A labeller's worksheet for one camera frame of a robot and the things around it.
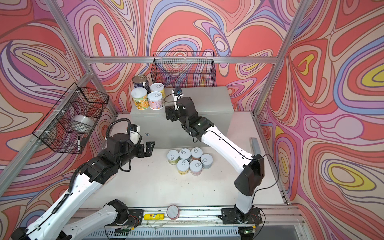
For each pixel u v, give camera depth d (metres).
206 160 0.88
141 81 0.72
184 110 0.52
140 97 0.69
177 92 0.61
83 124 0.70
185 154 0.91
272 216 0.75
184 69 0.98
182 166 0.86
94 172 0.46
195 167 0.85
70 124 0.70
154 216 0.72
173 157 0.88
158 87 0.77
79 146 0.72
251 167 0.45
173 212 0.71
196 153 0.91
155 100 0.70
